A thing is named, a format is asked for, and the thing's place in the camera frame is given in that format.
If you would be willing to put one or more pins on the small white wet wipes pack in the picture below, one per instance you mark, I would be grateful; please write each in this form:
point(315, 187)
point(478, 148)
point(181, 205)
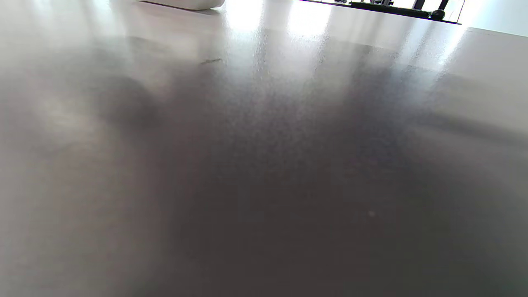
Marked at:
point(185, 3)

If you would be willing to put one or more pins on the black mesh office chair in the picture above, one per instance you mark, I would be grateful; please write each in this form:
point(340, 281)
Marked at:
point(437, 15)

